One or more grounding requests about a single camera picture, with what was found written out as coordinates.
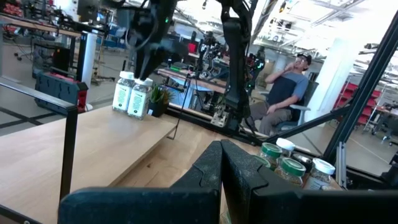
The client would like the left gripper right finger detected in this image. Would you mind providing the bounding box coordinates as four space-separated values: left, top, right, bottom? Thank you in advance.
221 139 398 224

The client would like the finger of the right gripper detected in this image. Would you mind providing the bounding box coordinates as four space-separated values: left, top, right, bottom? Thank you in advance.
134 49 150 81
149 49 165 78

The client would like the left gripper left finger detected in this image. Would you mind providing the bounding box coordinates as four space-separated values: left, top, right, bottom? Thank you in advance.
58 139 223 224

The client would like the white-lid bagel seasoning jar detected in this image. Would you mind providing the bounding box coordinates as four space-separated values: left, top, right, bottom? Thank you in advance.
127 77 154 121
303 157 336 191
111 70 135 113
275 138 296 158

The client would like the green-lid green-label spice jar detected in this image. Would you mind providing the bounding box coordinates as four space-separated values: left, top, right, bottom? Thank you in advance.
259 142 283 170
274 157 307 187
253 154 271 170

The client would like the black-framed wooden shelf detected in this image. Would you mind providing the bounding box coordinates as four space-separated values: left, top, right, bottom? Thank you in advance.
0 73 192 224

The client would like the background wooden workbench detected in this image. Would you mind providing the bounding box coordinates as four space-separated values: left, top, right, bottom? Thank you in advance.
157 67 229 94

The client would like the small potted green plant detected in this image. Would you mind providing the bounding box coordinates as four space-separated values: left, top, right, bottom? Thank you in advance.
147 83 175 118

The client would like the blue and red crate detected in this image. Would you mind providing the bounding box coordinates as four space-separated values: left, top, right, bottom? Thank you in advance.
34 71 90 114

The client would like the grey office chair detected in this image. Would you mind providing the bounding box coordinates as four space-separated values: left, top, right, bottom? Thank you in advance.
273 80 320 132

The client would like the person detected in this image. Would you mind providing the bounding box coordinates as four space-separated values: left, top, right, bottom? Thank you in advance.
248 52 313 137

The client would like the red storage rack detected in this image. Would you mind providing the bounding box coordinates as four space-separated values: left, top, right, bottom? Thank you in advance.
334 82 383 125

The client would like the white floor post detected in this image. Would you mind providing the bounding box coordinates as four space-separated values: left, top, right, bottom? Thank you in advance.
76 30 98 111

